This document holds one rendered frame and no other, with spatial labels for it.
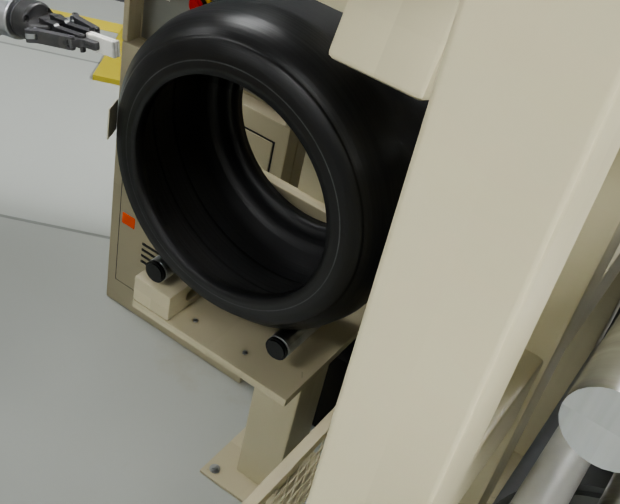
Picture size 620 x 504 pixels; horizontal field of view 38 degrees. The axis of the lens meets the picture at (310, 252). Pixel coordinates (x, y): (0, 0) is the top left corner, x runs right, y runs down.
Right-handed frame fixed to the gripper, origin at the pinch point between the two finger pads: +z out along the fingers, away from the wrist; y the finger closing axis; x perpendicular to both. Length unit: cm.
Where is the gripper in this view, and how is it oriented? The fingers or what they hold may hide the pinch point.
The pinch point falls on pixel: (102, 44)
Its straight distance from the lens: 169.1
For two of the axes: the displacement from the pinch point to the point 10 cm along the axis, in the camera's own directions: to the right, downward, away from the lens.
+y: 5.6, -4.4, 7.1
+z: 8.3, 3.5, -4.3
